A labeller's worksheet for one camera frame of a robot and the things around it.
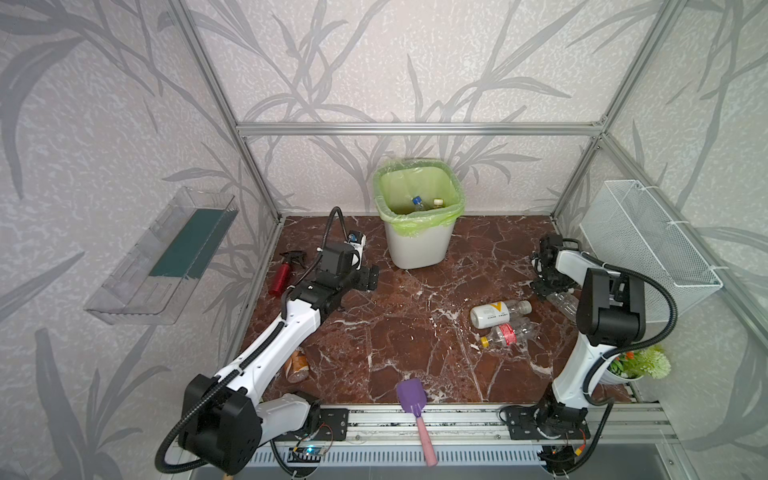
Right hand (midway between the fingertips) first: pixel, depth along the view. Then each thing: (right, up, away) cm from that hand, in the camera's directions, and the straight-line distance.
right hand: (558, 281), depth 98 cm
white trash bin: (-43, +11, +2) cm, 44 cm away
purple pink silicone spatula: (-49, -27, -20) cm, 59 cm away
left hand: (-61, +9, -16) cm, 64 cm away
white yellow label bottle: (-27, -8, -11) cm, 30 cm away
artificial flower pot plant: (+7, -15, -29) cm, 33 cm away
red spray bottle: (-92, +3, +2) cm, 92 cm away
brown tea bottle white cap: (-40, +26, +2) cm, 48 cm away
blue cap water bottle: (-47, +28, +7) cm, 55 cm away
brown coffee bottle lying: (-79, -20, -19) cm, 84 cm away
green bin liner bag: (-53, +33, -1) cm, 63 cm away
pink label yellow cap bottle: (-21, -13, -13) cm, 28 cm away
